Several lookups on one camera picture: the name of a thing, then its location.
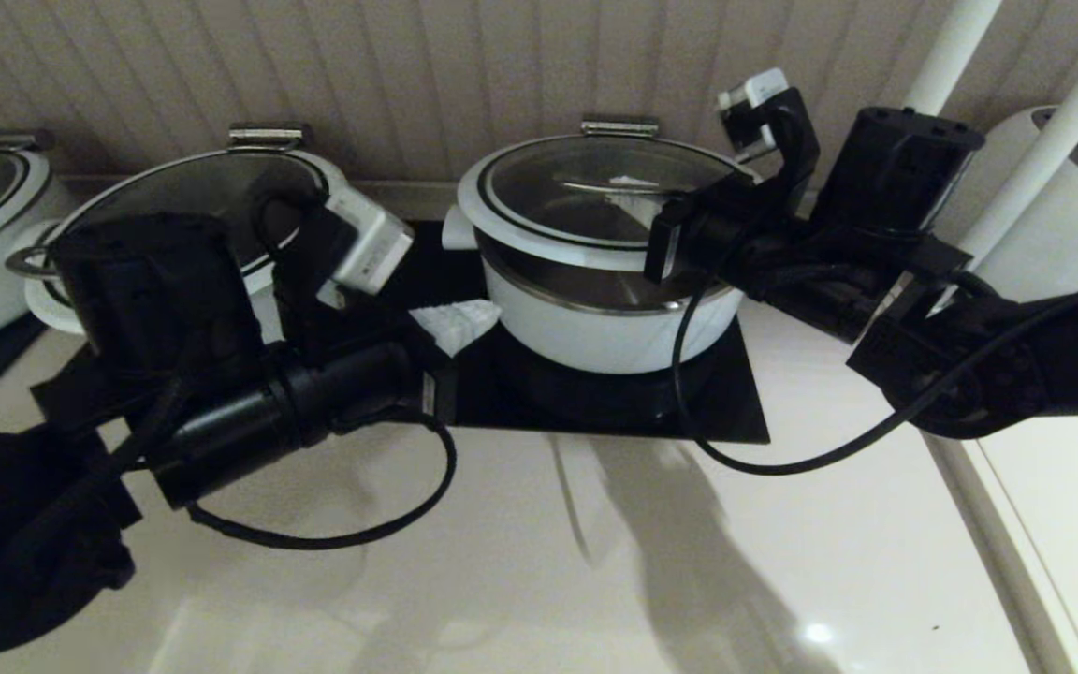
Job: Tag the white slanted pole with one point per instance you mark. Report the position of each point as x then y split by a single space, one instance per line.
951 56
1063 122

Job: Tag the large black glass cooktop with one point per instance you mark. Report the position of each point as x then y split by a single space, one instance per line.
740 412

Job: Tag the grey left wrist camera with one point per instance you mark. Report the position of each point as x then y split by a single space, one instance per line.
371 243

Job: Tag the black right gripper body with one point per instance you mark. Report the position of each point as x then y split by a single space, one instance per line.
735 243

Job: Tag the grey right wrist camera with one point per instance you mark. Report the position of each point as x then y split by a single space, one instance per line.
754 98

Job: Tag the white toaster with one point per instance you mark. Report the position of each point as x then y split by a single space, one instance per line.
1072 234

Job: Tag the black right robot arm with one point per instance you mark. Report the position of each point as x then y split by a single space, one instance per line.
904 159

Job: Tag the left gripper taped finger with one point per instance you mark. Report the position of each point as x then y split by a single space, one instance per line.
459 339
459 315

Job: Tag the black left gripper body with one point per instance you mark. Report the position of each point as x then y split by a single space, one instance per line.
352 393

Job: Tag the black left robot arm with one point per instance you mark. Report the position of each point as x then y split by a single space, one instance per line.
155 290

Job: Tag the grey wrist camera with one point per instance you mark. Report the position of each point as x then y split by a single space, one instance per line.
754 98
371 243

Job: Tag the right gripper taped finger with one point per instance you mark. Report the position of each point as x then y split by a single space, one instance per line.
634 186
647 213

